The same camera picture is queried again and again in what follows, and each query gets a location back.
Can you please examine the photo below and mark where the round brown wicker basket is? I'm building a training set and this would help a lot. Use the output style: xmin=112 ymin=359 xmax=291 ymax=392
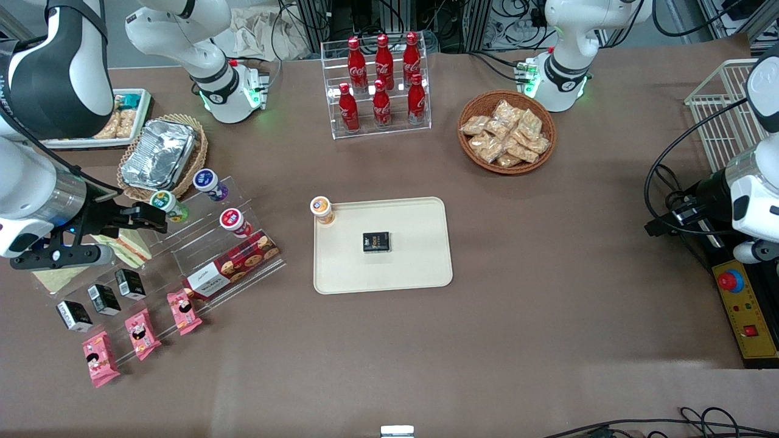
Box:
xmin=458 ymin=90 xmax=557 ymax=176

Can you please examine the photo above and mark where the crumpled beige cloth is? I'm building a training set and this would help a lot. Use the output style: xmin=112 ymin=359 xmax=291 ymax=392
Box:
xmin=228 ymin=6 xmax=312 ymax=61

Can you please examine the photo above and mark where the cream plastic tray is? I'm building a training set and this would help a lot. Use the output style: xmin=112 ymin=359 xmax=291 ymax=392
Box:
xmin=313 ymin=196 xmax=454 ymax=295

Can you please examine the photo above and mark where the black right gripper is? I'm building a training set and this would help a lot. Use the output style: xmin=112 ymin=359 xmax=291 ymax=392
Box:
xmin=72 ymin=192 xmax=169 ymax=240

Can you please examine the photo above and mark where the green lidded cup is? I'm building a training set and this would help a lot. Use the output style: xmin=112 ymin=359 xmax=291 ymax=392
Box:
xmin=150 ymin=190 xmax=190 ymax=223

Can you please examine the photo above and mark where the clear acrylic stepped shelf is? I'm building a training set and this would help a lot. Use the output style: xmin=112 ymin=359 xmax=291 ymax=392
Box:
xmin=38 ymin=176 xmax=288 ymax=367

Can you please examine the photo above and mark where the yellow emergency stop box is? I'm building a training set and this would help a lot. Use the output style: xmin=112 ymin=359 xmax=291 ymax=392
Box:
xmin=711 ymin=259 xmax=779 ymax=370

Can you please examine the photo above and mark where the red lidded cup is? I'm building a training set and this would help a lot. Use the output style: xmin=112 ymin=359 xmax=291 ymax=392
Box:
xmin=220 ymin=208 xmax=253 ymax=238

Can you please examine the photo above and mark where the small black white box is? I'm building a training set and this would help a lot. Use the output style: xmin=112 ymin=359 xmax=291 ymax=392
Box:
xmin=56 ymin=301 xmax=94 ymax=332
xmin=87 ymin=283 xmax=122 ymax=316
xmin=114 ymin=269 xmax=147 ymax=301

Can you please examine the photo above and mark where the aluminium foil container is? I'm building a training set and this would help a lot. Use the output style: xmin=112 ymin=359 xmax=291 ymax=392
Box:
xmin=121 ymin=119 xmax=197 ymax=190

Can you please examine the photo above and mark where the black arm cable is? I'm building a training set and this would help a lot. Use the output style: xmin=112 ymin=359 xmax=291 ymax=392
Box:
xmin=644 ymin=97 xmax=750 ymax=239
xmin=11 ymin=116 xmax=122 ymax=195

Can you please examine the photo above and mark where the orange lidded cup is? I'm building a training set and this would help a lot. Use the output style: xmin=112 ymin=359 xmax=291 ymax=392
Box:
xmin=310 ymin=196 xmax=335 ymax=226

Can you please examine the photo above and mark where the rectangular wicker basket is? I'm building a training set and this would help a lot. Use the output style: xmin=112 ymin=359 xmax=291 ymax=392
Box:
xmin=117 ymin=114 xmax=209 ymax=203

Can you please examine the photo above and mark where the white wire basket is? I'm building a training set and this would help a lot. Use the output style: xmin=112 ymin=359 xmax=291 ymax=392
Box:
xmin=685 ymin=59 xmax=763 ymax=175

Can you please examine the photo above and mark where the triangular sandwich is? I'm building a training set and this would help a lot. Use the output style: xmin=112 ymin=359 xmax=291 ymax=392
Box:
xmin=32 ymin=264 xmax=93 ymax=293
xmin=93 ymin=229 xmax=153 ymax=269

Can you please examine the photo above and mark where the red white cookie box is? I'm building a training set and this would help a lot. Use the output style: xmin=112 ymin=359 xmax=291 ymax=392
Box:
xmin=183 ymin=229 xmax=281 ymax=300

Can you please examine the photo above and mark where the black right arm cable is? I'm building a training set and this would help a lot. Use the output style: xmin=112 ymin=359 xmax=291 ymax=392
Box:
xmin=11 ymin=116 xmax=122 ymax=195

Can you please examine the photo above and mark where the pink snack packet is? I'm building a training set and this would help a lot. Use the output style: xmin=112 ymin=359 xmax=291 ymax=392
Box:
xmin=167 ymin=290 xmax=203 ymax=336
xmin=125 ymin=308 xmax=162 ymax=361
xmin=82 ymin=332 xmax=121 ymax=388

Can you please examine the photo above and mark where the black floor cable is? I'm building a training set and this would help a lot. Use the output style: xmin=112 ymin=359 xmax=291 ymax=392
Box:
xmin=542 ymin=406 xmax=779 ymax=438

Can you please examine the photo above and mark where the clear acrylic bottle rack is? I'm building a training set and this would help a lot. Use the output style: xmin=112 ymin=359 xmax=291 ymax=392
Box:
xmin=321 ymin=38 xmax=432 ymax=141

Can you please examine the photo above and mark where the purple lidded cup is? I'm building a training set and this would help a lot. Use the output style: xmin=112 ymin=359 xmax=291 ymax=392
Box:
xmin=193 ymin=169 xmax=229 ymax=203

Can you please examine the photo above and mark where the red cola bottle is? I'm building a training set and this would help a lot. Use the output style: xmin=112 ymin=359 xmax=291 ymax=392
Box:
xmin=338 ymin=83 xmax=361 ymax=133
xmin=375 ymin=33 xmax=395 ymax=91
xmin=407 ymin=73 xmax=427 ymax=125
xmin=372 ymin=79 xmax=393 ymax=129
xmin=403 ymin=32 xmax=422 ymax=86
xmin=347 ymin=36 xmax=368 ymax=93

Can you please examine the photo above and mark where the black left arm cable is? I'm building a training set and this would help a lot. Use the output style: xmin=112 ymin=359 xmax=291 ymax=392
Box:
xmin=644 ymin=97 xmax=750 ymax=239

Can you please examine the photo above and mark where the aluminium frame rack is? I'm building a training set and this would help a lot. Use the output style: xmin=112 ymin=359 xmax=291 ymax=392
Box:
xmin=295 ymin=0 xmax=491 ymax=54

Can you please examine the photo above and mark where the white rectangular snack tray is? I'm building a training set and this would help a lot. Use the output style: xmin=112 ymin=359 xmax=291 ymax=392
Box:
xmin=43 ymin=89 xmax=153 ymax=150

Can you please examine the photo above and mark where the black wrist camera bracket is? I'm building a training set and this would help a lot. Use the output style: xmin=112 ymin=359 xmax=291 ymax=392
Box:
xmin=9 ymin=242 xmax=117 ymax=271

